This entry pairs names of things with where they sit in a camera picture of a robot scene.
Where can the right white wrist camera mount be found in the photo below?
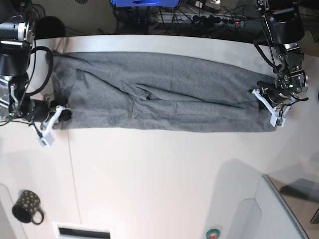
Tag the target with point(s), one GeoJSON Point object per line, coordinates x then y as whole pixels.
{"type": "Point", "coordinates": [43, 129]}

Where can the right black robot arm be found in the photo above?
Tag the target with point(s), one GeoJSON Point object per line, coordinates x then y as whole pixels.
{"type": "Point", "coordinates": [17, 37]}

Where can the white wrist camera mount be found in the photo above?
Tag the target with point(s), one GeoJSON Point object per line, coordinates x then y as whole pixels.
{"type": "Point", "coordinates": [43, 129]}
{"type": "Point", "coordinates": [278, 113]}

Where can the blue box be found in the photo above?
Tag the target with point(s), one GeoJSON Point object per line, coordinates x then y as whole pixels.
{"type": "Point", "coordinates": [144, 3]}

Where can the white slotted panel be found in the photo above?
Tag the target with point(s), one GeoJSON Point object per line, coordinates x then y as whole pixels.
{"type": "Point", "coordinates": [80, 231]}

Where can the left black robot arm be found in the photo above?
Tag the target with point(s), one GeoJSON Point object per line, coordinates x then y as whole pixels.
{"type": "Point", "coordinates": [283, 28]}

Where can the black power strip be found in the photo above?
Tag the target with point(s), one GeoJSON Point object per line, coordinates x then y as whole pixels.
{"type": "Point", "coordinates": [213, 20]}

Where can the black mug with yellow pattern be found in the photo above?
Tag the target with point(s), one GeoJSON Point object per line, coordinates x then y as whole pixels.
{"type": "Point", "coordinates": [27, 206]}

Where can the grey t-shirt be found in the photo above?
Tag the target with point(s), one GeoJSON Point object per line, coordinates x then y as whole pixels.
{"type": "Point", "coordinates": [152, 91]}

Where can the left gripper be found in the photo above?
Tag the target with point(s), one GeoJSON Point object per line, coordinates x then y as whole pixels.
{"type": "Point", "coordinates": [274, 96]}

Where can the red green round button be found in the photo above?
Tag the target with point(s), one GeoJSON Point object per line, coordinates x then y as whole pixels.
{"type": "Point", "coordinates": [213, 233]}

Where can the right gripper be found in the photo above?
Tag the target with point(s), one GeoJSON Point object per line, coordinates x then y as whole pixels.
{"type": "Point", "coordinates": [41, 111]}

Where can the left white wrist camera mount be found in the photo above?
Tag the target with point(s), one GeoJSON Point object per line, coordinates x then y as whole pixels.
{"type": "Point", "coordinates": [278, 113]}

